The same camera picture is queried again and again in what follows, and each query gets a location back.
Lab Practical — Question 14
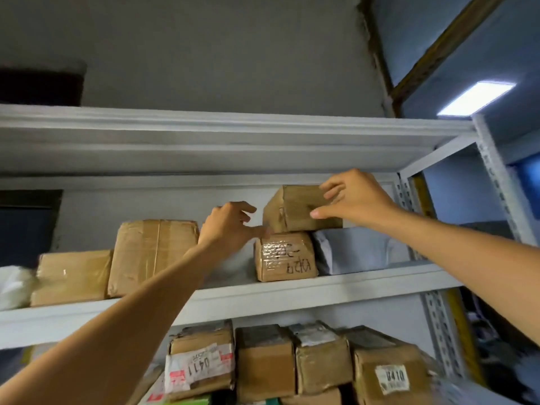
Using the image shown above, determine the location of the person's left hand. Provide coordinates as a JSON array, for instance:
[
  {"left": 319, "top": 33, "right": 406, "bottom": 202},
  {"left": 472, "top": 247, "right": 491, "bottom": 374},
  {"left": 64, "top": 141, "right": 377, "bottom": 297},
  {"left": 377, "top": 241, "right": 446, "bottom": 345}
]
[{"left": 197, "top": 201, "right": 267, "bottom": 263}]

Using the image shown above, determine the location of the person's right hand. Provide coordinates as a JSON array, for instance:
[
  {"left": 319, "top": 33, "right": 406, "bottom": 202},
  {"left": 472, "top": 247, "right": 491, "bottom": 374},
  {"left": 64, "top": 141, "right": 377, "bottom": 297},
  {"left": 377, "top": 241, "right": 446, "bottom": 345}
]
[{"left": 310, "top": 168, "right": 400, "bottom": 228}]

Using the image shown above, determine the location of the small plain cardboard box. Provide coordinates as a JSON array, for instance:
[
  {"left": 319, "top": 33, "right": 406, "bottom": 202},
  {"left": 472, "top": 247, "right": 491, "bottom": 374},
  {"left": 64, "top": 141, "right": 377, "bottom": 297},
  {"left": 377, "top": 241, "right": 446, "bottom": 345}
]
[{"left": 263, "top": 184, "right": 343, "bottom": 234}]

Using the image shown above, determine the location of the person's right forearm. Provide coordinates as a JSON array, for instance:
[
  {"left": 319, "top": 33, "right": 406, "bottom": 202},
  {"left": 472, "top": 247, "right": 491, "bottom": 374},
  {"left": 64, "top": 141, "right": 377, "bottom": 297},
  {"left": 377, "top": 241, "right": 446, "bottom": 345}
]
[{"left": 377, "top": 204, "right": 540, "bottom": 347}]

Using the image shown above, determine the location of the person's left forearm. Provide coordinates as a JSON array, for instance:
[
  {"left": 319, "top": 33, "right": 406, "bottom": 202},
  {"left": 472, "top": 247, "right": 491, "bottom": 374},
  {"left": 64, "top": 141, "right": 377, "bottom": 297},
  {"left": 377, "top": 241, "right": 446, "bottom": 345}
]
[{"left": 0, "top": 238, "right": 230, "bottom": 405}]

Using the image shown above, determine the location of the taped cardboard box with handwriting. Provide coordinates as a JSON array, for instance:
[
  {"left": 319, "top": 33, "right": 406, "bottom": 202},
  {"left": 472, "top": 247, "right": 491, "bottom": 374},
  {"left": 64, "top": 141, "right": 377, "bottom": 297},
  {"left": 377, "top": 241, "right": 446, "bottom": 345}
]
[{"left": 254, "top": 232, "right": 320, "bottom": 283}]

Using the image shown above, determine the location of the grey plastic mailer bag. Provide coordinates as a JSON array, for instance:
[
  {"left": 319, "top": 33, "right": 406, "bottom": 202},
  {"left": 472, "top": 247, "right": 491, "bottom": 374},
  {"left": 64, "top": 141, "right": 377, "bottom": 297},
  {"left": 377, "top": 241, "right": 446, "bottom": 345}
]
[{"left": 313, "top": 226, "right": 419, "bottom": 277}]

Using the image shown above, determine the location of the white metal shelving rack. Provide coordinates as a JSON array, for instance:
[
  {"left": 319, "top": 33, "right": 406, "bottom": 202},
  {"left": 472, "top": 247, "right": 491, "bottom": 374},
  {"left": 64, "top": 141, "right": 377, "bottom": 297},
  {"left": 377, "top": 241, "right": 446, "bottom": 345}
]
[{"left": 0, "top": 104, "right": 540, "bottom": 405}]

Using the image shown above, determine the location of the tall taped cardboard box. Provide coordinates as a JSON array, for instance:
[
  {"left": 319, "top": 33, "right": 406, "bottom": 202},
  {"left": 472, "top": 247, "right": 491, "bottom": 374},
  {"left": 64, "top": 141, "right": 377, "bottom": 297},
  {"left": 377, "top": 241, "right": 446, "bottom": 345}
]
[{"left": 107, "top": 219, "right": 200, "bottom": 298}]

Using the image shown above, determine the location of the cardboard box with dark top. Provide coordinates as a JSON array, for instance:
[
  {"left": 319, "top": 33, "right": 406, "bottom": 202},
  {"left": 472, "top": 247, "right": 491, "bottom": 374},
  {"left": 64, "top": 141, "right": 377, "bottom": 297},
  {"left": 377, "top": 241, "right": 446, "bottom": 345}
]
[{"left": 235, "top": 324, "right": 297, "bottom": 404}]

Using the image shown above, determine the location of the cardboard box red white label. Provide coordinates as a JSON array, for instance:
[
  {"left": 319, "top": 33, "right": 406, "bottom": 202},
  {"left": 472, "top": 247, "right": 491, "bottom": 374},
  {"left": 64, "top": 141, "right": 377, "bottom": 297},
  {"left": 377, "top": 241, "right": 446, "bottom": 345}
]
[{"left": 164, "top": 320, "right": 236, "bottom": 402}]

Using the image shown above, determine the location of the cardboard box with torn label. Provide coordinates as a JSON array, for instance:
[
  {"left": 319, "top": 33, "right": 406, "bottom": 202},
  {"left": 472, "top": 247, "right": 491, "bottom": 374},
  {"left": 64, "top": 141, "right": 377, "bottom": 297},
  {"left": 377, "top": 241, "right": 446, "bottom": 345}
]
[{"left": 289, "top": 321, "right": 354, "bottom": 395}]

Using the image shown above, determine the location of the square ceiling light panel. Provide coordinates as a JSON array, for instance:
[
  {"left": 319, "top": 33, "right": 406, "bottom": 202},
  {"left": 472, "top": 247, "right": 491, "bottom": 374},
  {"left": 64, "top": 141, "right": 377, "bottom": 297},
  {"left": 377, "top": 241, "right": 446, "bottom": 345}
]
[{"left": 436, "top": 81, "right": 516, "bottom": 118}]

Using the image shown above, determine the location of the flat cardboard box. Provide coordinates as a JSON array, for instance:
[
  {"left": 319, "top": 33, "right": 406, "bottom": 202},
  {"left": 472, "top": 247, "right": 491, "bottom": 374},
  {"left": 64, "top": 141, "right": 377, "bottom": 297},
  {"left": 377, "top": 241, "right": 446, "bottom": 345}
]
[{"left": 280, "top": 388, "right": 343, "bottom": 405}]

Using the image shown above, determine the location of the cardboard box small white label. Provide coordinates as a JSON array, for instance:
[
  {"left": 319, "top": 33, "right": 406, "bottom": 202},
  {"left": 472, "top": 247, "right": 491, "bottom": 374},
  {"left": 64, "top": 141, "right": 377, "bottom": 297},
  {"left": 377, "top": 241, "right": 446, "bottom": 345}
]
[{"left": 344, "top": 326, "right": 437, "bottom": 405}]

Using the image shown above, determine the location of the white red flat parcel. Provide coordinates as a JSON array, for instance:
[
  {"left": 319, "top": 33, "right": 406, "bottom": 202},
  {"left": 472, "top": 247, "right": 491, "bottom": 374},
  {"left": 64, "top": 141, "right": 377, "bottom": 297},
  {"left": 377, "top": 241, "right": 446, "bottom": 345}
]
[{"left": 137, "top": 370, "right": 168, "bottom": 405}]

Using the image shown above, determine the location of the low wide cardboard box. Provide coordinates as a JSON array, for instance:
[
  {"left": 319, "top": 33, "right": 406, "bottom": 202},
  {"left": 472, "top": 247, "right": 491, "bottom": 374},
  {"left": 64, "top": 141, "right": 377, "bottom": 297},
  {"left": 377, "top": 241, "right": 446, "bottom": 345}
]
[{"left": 30, "top": 249, "right": 113, "bottom": 308}]

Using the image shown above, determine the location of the dark window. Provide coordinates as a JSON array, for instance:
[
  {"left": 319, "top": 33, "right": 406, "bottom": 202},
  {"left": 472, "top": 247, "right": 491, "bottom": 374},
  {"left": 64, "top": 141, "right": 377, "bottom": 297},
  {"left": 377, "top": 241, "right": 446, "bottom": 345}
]
[{"left": 0, "top": 189, "right": 64, "bottom": 268}]

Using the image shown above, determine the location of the white plastic parcel bag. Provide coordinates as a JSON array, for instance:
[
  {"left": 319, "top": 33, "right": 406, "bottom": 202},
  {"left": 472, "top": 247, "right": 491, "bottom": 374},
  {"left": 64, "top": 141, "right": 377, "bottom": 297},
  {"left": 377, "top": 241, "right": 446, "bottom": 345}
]
[{"left": 0, "top": 265, "right": 39, "bottom": 312}]

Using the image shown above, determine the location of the dark wall vent opening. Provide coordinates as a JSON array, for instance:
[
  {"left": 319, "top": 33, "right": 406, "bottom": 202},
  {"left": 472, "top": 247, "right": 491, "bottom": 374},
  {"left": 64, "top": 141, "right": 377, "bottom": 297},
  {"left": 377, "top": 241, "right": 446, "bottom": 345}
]
[{"left": 0, "top": 66, "right": 86, "bottom": 107}]

